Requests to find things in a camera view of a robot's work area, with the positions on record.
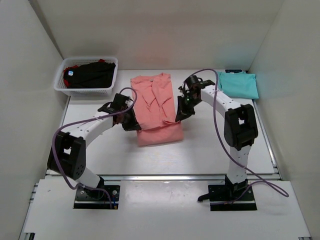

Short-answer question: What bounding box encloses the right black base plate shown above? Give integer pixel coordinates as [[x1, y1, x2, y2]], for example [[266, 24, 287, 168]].
[[197, 184, 258, 212]]

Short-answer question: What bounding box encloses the black and red t shirt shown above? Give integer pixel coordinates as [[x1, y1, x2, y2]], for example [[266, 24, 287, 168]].
[[63, 59, 116, 89]]

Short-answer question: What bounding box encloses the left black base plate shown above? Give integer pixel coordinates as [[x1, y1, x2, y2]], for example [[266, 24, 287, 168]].
[[73, 181, 121, 210]]

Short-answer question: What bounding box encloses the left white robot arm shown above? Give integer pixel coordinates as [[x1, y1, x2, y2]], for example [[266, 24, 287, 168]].
[[47, 93, 141, 192]]

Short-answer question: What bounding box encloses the white plastic basket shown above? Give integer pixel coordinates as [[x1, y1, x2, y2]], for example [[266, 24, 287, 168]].
[[54, 56, 118, 96]]

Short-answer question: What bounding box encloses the pink t shirt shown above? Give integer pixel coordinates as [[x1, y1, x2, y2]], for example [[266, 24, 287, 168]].
[[130, 73, 184, 147]]

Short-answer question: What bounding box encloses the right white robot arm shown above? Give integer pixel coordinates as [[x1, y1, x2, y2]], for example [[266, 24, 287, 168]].
[[175, 75, 258, 202]]

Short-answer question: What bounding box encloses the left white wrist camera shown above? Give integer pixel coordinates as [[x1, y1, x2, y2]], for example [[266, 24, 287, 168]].
[[125, 98, 134, 106]]

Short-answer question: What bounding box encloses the teal folded t shirt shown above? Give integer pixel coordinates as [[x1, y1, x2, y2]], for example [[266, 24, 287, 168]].
[[218, 71, 259, 100]]

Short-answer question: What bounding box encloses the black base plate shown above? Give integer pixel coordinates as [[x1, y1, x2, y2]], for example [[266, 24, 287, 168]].
[[197, 184, 258, 212], [73, 181, 121, 210]]

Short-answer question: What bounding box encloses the dark blue label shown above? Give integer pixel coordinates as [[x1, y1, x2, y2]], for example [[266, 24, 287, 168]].
[[225, 69, 242, 74]]

